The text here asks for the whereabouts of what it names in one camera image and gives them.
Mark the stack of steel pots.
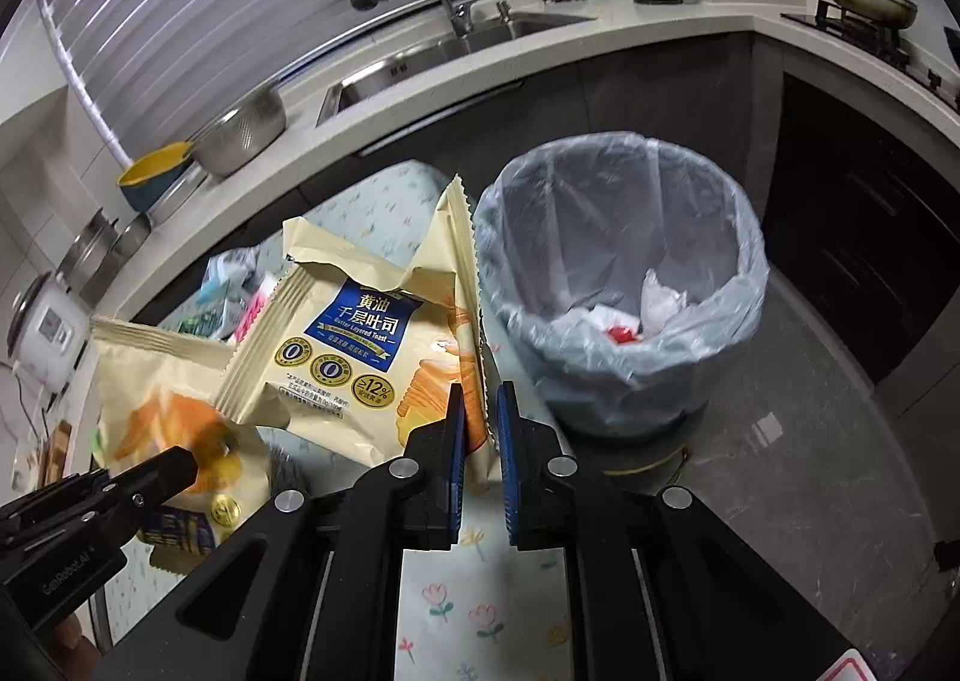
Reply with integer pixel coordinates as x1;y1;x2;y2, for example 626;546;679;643
56;208;121;284

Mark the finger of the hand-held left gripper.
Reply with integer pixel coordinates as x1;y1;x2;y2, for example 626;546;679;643
0;446;200;556

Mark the rice cooker power cable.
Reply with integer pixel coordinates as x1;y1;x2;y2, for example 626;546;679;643
0;358;47;443

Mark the yellow and blue basin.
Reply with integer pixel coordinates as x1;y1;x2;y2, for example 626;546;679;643
116;141;194;213

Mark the gas stove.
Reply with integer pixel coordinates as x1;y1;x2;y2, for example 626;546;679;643
780;0;960;112

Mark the white rice cooker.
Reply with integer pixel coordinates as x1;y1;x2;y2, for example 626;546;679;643
9;270;89;393

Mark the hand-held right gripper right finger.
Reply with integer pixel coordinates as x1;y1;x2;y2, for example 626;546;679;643
495;381;863;681

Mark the pink paper cup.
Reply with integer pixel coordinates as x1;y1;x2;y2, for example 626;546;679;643
229;272;290;344

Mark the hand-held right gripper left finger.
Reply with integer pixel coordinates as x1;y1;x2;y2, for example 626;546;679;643
90;381;473;681

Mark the steel sink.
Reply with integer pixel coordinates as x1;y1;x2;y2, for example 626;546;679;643
316;10;601;127

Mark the small steel bowl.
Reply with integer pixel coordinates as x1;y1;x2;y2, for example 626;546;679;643
105;212;151;262

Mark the steel colander bowl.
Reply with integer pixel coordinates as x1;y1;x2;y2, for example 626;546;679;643
191;87;288;178

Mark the white paper towel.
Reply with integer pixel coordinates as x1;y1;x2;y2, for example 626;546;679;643
639;268;698;337

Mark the grey trash bin with liner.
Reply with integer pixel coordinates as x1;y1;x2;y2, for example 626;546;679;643
474;132;770;442

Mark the wooden cutting board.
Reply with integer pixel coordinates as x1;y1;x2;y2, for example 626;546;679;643
37;418;76;487

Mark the light blue snack packet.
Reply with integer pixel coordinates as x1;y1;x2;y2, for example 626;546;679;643
199;252;257;301

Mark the cream toast packet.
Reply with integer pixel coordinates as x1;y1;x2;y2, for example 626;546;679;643
216;175;500;487
90;317;272;569

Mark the steel wool scrubber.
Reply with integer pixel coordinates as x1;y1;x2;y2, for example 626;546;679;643
266;445;308;494

